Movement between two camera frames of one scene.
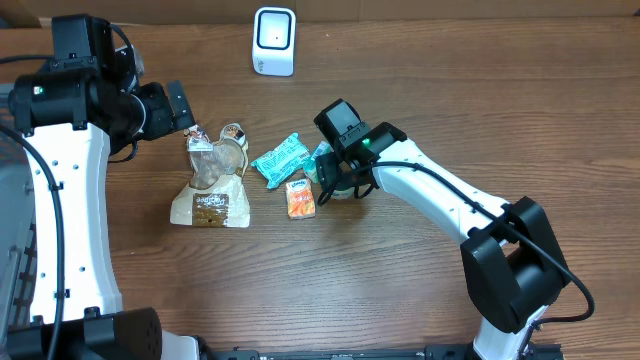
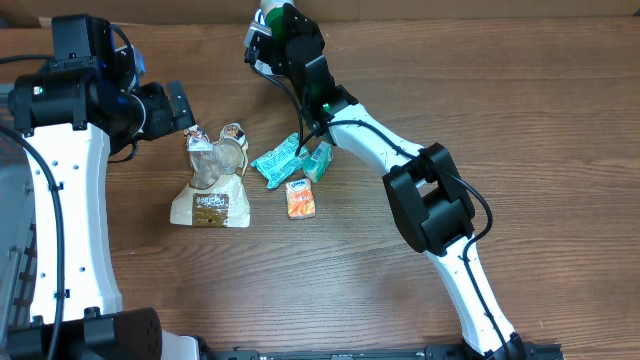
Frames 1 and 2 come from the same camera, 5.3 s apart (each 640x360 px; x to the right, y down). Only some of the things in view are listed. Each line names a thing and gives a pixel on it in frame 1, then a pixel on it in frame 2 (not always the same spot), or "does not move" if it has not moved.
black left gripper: (167, 120) does not move
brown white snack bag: (216, 193) does not move
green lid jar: (343, 194) → (274, 19)
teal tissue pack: (283, 161) does not move
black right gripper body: (335, 175) → (305, 28)
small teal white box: (310, 169) does not move
